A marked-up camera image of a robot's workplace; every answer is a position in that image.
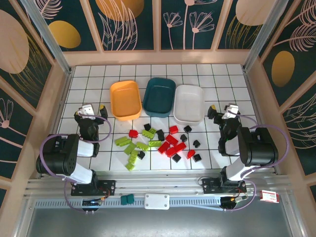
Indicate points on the aluminium side rail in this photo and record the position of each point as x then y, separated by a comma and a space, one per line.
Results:
60, 108
253, 98

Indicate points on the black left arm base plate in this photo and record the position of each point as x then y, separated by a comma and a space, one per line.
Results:
108, 187

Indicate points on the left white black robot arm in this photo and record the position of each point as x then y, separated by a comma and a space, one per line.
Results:
59, 155

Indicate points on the red white small box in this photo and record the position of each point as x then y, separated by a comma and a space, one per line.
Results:
270, 196

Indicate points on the green lego brick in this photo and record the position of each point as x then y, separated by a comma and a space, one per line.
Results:
130, 148
127, 140
133, 156
119, 143
130, 166
142, 146
154, 143
148, 133

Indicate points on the aluminium mounting rail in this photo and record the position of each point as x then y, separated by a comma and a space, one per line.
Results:
158, 185

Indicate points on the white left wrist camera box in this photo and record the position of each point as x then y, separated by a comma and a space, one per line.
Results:
87, 109

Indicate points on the white plastic box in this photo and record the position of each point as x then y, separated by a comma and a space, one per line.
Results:
156, 201

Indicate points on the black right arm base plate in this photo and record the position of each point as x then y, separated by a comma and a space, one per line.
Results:
208, 187

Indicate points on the aluminium frame post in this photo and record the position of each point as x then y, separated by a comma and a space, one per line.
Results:
261, 37
49, 37

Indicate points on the white plastic container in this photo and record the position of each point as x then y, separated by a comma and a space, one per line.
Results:
188, 106

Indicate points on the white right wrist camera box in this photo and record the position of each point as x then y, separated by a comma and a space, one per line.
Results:
232, 109

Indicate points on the black circuit board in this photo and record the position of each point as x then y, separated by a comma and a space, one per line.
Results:
92, 202
230, 200

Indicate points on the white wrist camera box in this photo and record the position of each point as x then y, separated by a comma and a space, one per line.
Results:
232, 109
87, 109

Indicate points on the teal plastic container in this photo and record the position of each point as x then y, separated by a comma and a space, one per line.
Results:
158, 98

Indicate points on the teal plastic block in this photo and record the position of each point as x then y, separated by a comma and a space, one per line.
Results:
130, 199
124, 200

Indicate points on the red lego brick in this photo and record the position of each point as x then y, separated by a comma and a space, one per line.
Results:
133, 133
171, 139
163, 148
174, 129
171, 152
180, 146
190, 154

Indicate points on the orange plastic container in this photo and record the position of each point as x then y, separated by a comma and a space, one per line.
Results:
124, 98

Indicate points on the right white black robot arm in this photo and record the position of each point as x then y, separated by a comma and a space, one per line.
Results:
259, 150

